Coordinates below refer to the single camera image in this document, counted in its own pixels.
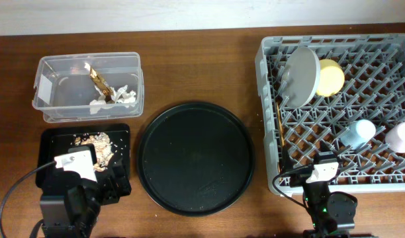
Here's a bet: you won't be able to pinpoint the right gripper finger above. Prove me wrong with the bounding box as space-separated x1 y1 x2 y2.
281 146 294 172
318 141 335 161

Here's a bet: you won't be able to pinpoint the blue cup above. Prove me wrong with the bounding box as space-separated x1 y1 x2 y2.
340 119 377 149

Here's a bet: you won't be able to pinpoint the food scraps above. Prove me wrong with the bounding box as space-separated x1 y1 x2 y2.
74 132 114 172

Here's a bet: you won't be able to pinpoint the wooden chopstick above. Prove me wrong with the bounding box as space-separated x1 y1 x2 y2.
275 102 286 147

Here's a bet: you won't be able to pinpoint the pink cup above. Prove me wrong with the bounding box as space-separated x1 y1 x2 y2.
385 122 405 153

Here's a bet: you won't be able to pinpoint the yellow bowl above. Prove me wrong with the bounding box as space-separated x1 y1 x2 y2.
316 59 345 97

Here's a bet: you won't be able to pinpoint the grey plate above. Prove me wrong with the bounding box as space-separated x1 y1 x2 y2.
281 47 320 108

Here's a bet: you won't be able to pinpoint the white tissue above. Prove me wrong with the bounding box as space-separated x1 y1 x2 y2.
89 85 137 114

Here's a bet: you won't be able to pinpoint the gold snack wrapper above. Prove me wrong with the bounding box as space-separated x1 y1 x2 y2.
84 63 113 102

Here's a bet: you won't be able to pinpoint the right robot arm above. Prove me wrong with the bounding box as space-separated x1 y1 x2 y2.
284 141 357 237

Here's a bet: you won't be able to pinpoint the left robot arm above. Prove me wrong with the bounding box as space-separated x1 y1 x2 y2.
30 161 132 237

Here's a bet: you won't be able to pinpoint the grey dishwasher rack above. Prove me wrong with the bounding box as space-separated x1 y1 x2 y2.
255 34 405 196

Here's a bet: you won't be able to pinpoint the black rectangular tray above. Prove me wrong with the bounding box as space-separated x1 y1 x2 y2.
38 124 130 191

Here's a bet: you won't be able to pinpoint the round black tray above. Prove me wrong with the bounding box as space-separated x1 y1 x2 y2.
136 102 256 217

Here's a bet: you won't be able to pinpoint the clear plastic bin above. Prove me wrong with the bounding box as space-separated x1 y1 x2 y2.
32 52 144 123

